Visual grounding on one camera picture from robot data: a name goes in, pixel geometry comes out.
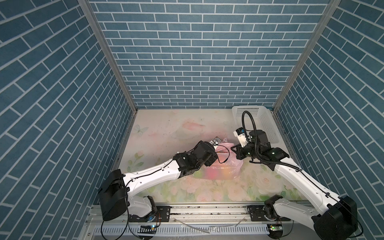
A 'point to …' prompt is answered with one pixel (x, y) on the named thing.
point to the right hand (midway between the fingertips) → (233, 148)
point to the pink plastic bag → (227, 166)
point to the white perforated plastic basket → (264, 121)
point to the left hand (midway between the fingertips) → (214, 150)
